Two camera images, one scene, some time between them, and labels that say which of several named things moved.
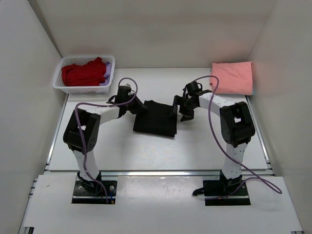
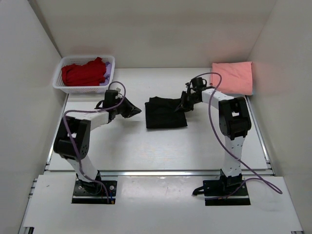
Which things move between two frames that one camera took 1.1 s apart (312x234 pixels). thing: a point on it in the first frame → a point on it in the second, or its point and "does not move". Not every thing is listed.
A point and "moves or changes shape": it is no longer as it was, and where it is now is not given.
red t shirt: (91, 73) does not move
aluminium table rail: (162, 173) does not move
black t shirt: (158, 118) moves or changes shape
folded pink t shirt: (235, 78) does not move
